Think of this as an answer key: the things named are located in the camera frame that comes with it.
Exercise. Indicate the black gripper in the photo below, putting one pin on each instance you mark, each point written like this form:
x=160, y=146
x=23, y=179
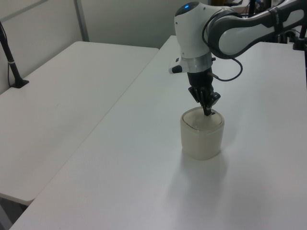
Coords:
x=200, y=80

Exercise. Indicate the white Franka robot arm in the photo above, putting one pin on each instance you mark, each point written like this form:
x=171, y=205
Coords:
x=192, y=36

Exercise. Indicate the cream plastic trash bin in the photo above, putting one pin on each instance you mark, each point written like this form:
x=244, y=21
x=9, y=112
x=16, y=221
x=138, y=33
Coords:
x=201, y=143

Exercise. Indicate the dark background equipment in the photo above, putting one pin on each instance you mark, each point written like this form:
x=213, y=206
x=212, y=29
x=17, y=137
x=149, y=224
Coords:
x=254, y=7

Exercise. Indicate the white side table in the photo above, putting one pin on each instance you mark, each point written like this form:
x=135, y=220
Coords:
x=60, y=103

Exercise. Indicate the black camera stand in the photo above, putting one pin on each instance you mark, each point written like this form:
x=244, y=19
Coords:
x=299, y=40

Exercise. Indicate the grey partition post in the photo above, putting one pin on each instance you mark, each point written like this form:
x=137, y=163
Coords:
x=82, y=20

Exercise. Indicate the black camera pole with base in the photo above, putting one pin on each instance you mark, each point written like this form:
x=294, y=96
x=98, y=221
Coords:
x=12, y=67

